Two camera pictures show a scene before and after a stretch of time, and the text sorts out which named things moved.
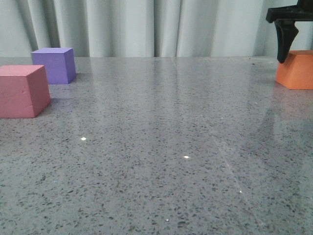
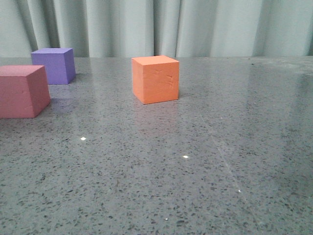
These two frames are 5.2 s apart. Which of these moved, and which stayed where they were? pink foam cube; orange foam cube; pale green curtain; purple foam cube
Moved: orange foam cube
Stayed: pale green curtain; pink foam cube; purple foam cube
